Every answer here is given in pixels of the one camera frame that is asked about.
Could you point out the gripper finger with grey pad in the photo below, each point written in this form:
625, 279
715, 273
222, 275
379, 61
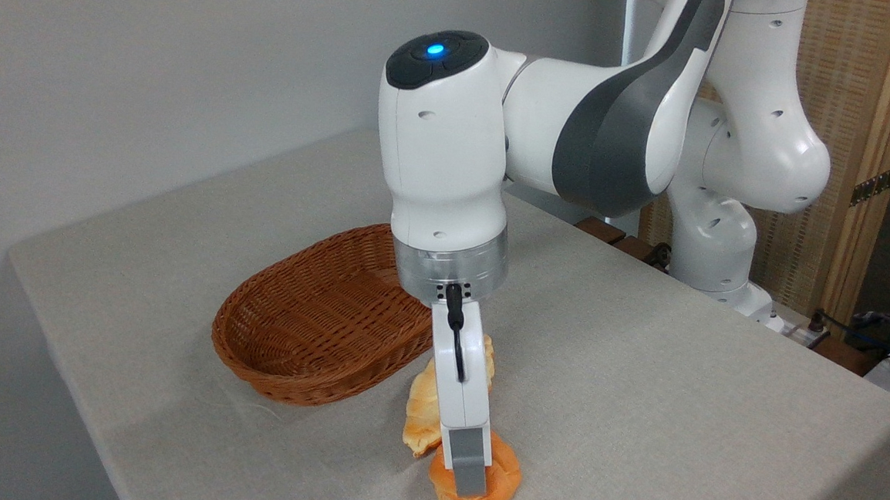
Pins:
471, 460

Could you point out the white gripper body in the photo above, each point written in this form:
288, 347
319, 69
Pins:
471, 395

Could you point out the round orange bread roll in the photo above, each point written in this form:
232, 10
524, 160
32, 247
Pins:
507, 476

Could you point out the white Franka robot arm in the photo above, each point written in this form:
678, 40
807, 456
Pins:
451, 150

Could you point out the long pale braided bread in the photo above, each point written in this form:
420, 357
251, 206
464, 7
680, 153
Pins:
423, 411

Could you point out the brown oval wicker basket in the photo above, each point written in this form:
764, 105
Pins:
308, 342

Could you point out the dark brown wooden board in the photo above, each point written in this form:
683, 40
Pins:
608, 233
844, 356

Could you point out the white power strip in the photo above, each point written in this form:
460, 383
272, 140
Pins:
791, 331

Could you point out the black power plug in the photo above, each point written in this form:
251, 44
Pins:
817, 322

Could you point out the brass screen hinge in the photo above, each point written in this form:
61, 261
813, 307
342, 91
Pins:
874, 186

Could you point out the wooden woven folding screen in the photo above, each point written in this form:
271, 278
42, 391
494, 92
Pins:
856, 90

